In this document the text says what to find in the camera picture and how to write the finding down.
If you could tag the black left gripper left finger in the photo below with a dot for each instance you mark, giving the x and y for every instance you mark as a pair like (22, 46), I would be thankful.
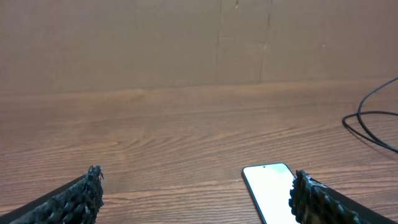
(78, 201)

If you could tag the blue screen smartphone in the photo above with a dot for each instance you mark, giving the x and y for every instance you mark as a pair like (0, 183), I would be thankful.
(270, 186)

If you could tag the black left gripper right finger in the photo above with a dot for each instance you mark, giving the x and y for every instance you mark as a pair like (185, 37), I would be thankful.
(313, 202)

